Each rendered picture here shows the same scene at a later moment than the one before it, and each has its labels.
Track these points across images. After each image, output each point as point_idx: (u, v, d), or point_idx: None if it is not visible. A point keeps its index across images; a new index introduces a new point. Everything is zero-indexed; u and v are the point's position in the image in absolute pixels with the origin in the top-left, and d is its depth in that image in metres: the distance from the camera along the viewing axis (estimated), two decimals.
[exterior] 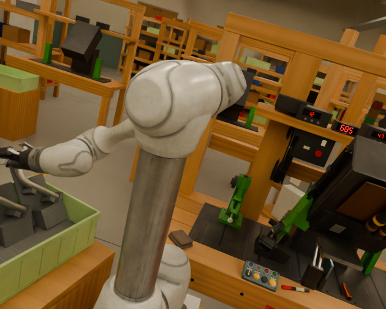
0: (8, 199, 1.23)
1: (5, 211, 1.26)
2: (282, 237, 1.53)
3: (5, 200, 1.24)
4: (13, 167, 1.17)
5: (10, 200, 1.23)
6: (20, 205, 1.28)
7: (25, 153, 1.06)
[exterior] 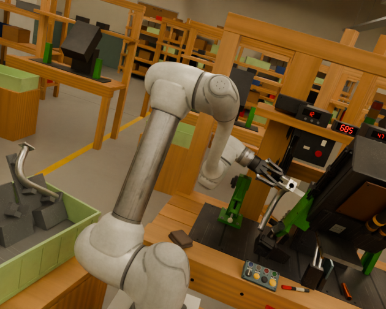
0: (268, 214, 1.59)
1: (5, 211, 1.26)
2: (282, 237, 1.53)
3: (269, 216, 1.59)
4: (271, 186, 1.55)
5: (266, 214, 1.59)
6: (262, 223, 1.57)
7: None
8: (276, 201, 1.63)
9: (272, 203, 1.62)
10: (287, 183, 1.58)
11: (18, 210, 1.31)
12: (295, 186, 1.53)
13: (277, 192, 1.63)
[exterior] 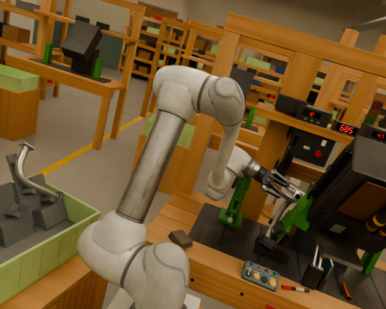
0: (273, 225, 1.59)
1: (5, 211, 1.26)
2: (282, 237, 1.53)
3: None
4: (277, 197, 1.55)
5: (271, 225, 1.59)
6: (268, 234, 1.56)
7: None
8: (281, 211, 1.62)
9: (277, 214, 1.62)
10: (293, 194, 1.58)
11: (18, 210, 1.31)
12: (301, 197, 1.53)
13: (282, 203, 1.63)
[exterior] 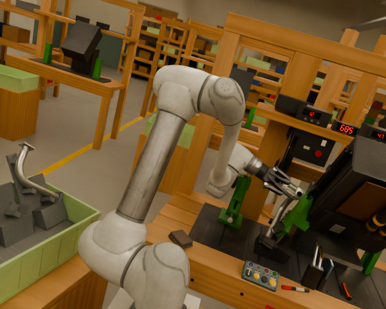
0: (275, 222, 1.59)
1: (5, 211, 1.26)
2: (282, 237, 1.53)
3: (277, 224, 1.59)
4: (279, 194, 1.55)
5: (273, 222, 1.59)
6: (269, 232, 1.57)
7: None
8: (283, 208, 1.63)
9: (279, 211, 1.62)
10: (295, 190, 1.58)
11: (18, 210, 1.31)
12: (302, 195, 1.53)
13: (284, 200, 1.63)
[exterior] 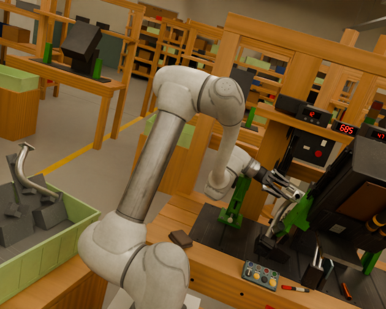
0: (273, 224, 1.59)
1: (5, 211, 1.26)
2: (282, 237, 1.53)
3: None
4: (277, 197, 1.55)
5: (271, 224, 1.59)
6: (268, 234, 1.56)
7: None
8: (281, 211, 1.62)
9: (277, 214, 1.62)
10: (293, 194, 1.58)
11: (18, 210, 1.31)
12: (301, 197, 1.53)
13: (282, 203, 1.63)
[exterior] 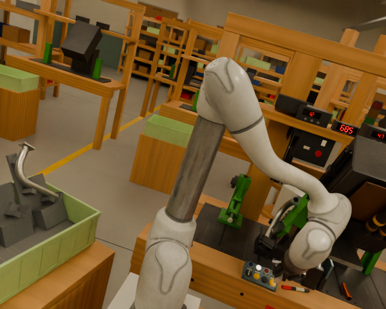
0: None
1: (5, 211, 1.26)
2: (282, 237, 1.53)
3: None
4: None
5: (269, 228, 1.58)
6: None
7: None
8: (279, 214, 1.61)
9: (276, 217, 1.61)
10: None
11: (18, 210, 1.31)
12: (299, 200, 1.52)
13: (281, 206, 1.62)
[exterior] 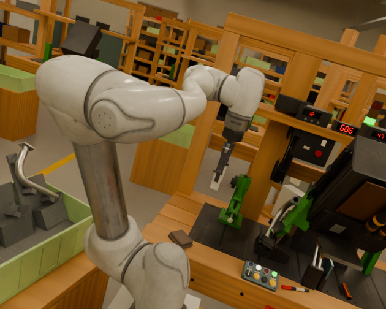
0: None
1: (5, 211, 1.26)
2: (282, 237, 1.53)
3: None
4: (228, 161, 1.24)
5: (269, 228, 1.58)
6: None
7: (231, 135, 1.10)
8: (279, 214, 1.61)
9: (276, 217, 1.61)
10: (219, 186, 1.15)
11: (18, 210, 1.31)
12: (299, 200, 1.52)
13: (281, 206, 1.62)
